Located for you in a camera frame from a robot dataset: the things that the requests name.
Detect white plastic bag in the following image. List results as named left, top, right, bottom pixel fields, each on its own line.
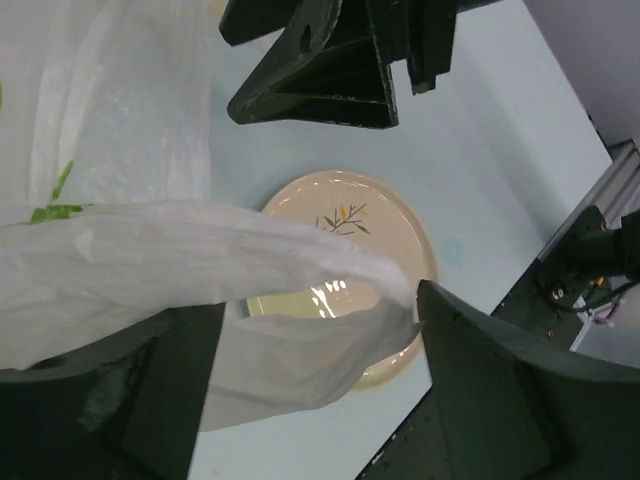
left=1, top=1, right=419, bottom=431

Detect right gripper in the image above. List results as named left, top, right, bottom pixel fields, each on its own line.
left=219, top=1, right=491, bottom=129

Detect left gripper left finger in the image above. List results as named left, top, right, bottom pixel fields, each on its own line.
left=1, top=304, right=225, bottom=479

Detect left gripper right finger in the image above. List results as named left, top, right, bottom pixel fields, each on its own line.
left=417, top=280, right=639, bottom=479

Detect aluminium frame rail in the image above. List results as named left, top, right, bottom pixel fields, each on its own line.
left=534, top=139, right=640, bottom=266

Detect beige ceramic plate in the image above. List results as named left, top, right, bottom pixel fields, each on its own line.
left=242, top=169, right=441, bottom=396

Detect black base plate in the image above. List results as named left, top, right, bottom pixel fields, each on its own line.
left=357, top=204, right=640, bottom=480

